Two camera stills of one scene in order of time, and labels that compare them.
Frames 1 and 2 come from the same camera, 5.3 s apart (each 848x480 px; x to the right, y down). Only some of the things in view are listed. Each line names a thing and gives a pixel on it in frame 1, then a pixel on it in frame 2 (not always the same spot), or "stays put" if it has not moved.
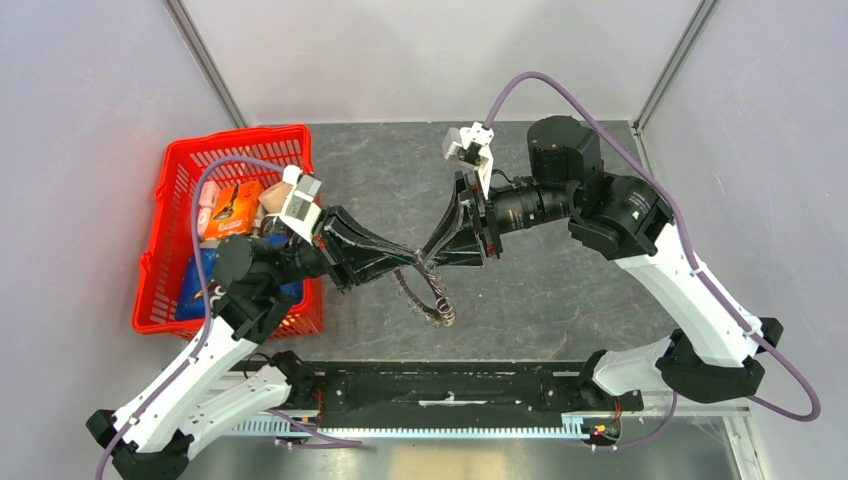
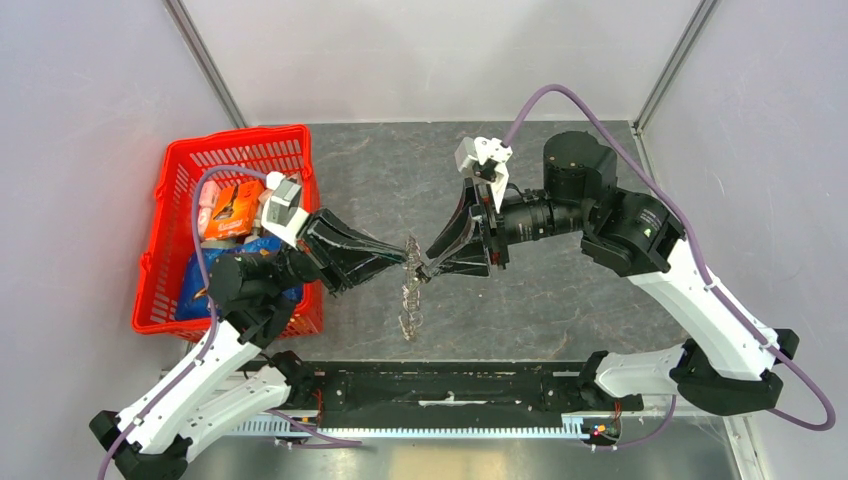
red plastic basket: [164, 298] stays put
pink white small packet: [207, 202] stays put
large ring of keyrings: [444, 314] -> [412, 315]
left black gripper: [339, 233] stays put
